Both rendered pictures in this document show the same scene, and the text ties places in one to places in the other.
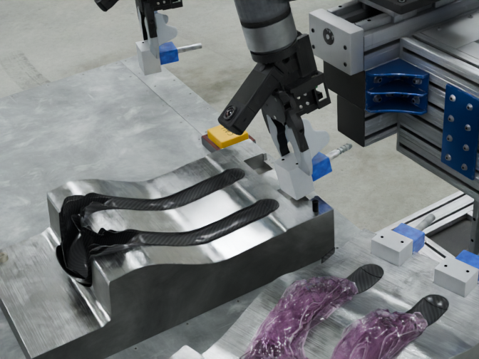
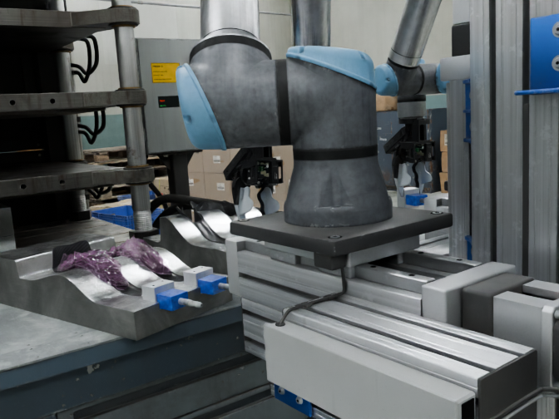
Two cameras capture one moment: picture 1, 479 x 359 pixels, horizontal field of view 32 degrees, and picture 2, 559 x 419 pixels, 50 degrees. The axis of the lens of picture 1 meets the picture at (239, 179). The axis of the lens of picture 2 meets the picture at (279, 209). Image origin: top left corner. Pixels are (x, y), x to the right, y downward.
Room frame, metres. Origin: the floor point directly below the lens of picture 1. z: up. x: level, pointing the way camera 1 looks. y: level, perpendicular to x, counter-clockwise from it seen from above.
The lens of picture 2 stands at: (0.95, -1.42, 1.19)
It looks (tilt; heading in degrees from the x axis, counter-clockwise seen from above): 9 degrees down; 82
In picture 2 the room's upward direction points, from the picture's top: 4 degrees counter-clockwise
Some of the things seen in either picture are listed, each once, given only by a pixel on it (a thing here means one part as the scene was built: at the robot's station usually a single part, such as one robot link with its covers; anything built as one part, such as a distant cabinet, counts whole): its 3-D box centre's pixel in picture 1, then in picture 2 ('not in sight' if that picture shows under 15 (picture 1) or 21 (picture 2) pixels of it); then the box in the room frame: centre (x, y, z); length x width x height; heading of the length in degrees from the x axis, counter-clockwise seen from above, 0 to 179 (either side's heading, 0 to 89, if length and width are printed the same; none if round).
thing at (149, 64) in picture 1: (170, 52); (418, 199); (1.56, 0.11, 0.93); 0.13 x 0.05 x 0.05; 106
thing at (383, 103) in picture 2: not in sight; (380, 101); (3.74, 6.98, 1.26); 0.42 x 0.33 x 0.29; 122
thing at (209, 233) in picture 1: (163, 211); (225, 221); (1.03, 0.12, 0.92); 0.35 x 0.16 x 0.09; 117
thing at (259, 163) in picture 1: (263, 172); not in sight; (1.17, -0.04, 0.87); 0.05 x 0.05 x 0.04; 27
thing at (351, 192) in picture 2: not in sight; (336, 181); (1.15, -0.61, 1.09); 0.15 x 0.15 x 0.10
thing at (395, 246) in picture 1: (409, 237); (215, 285); (0.98, -0.25, 0.86); 0.13 x 0.05 x 0.05; 134
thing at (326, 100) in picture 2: not in sight; (327, 96); (1.14, -0.61, 1.20); 0.13 x 0.12 x 0.14; 170
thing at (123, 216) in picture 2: not in sight; (127, 222); (0.38, 3.90, 0.32); 0.60 x 0.41 x 0.22; 128
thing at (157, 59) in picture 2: not in sight; (182, 239); (0.90, 0.86, 0.74); 0.31 x 0.22 x 1.47; 27
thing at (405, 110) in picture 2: not in sight; (413, 110); (1.55, 0.14, 1.17); 0.08 x 0.08 x 0.05
